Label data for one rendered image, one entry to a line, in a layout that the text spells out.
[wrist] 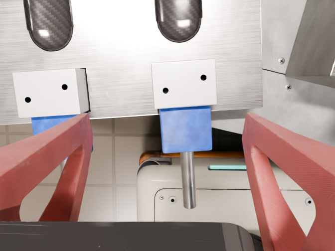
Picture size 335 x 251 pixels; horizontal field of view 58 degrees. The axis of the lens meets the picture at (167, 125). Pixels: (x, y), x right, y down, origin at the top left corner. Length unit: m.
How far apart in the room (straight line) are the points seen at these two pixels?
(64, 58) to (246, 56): 0.16
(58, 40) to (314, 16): 0.23
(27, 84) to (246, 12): 0.19
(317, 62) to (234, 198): 0.69
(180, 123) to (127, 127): 0.90
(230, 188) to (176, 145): 0.67
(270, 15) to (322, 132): 0.13
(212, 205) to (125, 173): 0.40
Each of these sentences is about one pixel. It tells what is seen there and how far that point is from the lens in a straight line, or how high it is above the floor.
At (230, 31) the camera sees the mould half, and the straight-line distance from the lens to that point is 0.27.
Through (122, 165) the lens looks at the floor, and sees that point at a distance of 1.18.
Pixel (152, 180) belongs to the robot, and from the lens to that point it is 0.89.
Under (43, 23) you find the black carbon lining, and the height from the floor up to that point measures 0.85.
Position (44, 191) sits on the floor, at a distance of 1.29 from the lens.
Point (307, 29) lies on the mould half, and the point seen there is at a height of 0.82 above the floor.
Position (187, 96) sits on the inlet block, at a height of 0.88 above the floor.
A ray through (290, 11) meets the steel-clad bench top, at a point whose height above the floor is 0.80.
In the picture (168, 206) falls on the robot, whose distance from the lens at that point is 0.92.
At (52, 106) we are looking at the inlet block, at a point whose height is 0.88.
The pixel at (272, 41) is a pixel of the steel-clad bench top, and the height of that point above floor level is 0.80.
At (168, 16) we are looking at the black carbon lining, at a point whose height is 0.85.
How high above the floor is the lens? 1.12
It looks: 81 degrees down
